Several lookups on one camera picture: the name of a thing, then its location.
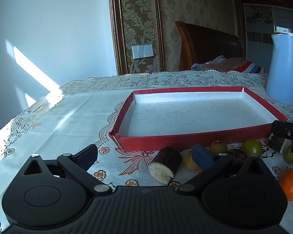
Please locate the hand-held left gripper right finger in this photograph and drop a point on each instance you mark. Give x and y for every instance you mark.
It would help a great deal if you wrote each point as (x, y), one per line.
(202, 157)

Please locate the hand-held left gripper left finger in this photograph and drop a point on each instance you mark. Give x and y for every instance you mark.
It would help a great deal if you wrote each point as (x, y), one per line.
(86, 158)

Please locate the brown round fruit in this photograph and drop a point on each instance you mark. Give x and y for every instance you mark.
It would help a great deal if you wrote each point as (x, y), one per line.
(188, 161)
(218, 147)

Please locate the small eggplant piece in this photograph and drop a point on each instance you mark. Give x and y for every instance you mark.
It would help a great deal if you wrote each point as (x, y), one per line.
(276, 144)

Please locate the dark brown patchy fruit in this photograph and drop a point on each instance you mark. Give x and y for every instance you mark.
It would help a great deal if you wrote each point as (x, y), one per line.
(238, 154)

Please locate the large eggplant piece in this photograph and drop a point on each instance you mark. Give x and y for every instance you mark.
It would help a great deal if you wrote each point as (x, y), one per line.
(166, 160)

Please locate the large orange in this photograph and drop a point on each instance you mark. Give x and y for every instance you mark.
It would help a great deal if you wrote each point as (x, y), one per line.
(291, 184)

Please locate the red shallow cardboard box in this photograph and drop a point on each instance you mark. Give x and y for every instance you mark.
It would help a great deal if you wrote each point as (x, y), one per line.
(185, 117)

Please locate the cream lace tablecloth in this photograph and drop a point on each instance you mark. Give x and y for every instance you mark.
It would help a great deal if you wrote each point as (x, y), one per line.
(75, 117)

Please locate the light blue electric kettle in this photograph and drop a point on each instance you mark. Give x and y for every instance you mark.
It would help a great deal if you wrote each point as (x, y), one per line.
(283, 73)

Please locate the striped blanket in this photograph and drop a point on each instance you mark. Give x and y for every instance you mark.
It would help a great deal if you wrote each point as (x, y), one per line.
(251, 67)

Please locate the peach patterned blanket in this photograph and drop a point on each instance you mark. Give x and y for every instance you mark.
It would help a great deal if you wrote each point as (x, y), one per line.
(217, 66)

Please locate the light blue cloth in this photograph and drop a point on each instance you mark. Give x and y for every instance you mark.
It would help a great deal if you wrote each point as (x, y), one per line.
(217, 59)

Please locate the wardrobe with sliding doors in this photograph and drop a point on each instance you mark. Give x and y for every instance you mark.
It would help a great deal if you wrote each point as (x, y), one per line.
(258, 24)

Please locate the brown wooden headboard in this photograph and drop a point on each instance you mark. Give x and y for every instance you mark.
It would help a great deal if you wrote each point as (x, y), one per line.
(205, 46)

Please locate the gold framed wallpaper panel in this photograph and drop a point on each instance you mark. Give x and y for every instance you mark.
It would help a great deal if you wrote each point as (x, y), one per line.
(136, 17)

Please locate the white wall switch panel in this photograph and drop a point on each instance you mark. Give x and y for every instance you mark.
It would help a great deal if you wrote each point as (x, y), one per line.
(142, 51)

